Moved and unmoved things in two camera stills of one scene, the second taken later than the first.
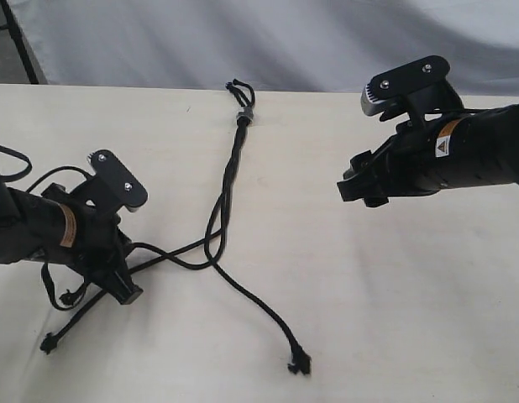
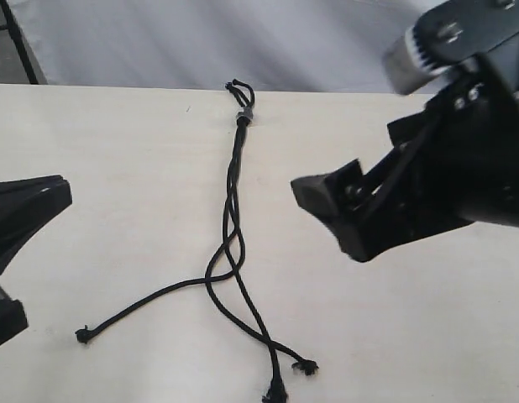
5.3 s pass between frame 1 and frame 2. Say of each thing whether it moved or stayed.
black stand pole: stayed
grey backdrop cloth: stayed
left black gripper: moved
